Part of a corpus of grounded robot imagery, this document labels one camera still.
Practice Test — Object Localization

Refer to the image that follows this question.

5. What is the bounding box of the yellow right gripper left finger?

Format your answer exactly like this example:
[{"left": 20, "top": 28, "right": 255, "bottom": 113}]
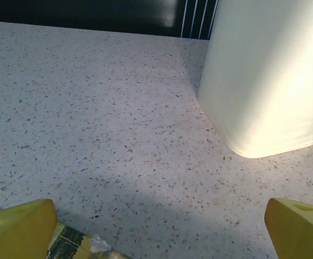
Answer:
[{"left": 0, "top": 199, "right": 58, "bottom": 259}]

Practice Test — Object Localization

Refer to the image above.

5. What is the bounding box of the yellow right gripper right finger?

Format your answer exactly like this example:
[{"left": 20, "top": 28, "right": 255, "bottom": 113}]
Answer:
[{"left": 264, "top": 197, "right": 313, "bottom": 259}]

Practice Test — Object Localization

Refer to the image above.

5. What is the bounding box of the small orange card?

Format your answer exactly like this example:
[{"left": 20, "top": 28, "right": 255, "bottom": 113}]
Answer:
[{"left": 46, "top": 221, "right": 133, "bottom": 259}]

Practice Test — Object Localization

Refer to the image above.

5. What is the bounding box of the cream knife block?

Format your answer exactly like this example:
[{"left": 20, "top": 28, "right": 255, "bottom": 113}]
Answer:
[{"left": 197, "top": 0, "right": 313, "bottom": 159}]

